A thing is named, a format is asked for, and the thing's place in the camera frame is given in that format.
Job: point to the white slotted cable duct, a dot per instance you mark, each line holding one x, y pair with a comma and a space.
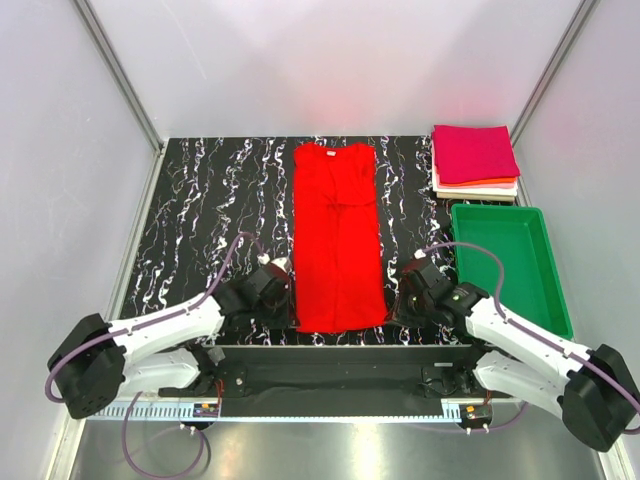
160, 411

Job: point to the left aluminium frame post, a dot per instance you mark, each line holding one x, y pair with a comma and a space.
107, 52

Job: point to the cream folded t shirt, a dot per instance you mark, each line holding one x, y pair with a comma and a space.
507, 199

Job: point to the aluminium frame post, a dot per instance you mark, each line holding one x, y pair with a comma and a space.
107, 52
565, 44

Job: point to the black marbled table mat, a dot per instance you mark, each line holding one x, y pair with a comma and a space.
210, 189

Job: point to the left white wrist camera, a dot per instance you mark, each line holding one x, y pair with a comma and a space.
282, 263

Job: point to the green plastic bin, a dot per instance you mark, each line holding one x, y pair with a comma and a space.
518, 237

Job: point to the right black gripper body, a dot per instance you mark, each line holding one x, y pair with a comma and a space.
411, 310

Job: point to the red t shirt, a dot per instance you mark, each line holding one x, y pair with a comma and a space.
336, 242

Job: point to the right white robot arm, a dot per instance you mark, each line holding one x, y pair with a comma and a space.
592, 391

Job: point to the right aluminium frame post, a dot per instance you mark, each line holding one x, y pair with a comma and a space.
565, 44

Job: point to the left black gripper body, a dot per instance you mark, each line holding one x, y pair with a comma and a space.
276, 314

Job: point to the magenta folded t shirt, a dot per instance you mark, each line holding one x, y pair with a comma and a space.
465, 155

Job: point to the orange folded t shirt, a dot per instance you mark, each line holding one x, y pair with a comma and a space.
504, 182

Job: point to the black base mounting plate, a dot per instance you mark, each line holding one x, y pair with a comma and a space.
240, 371

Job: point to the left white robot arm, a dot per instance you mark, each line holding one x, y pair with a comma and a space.
99, 361

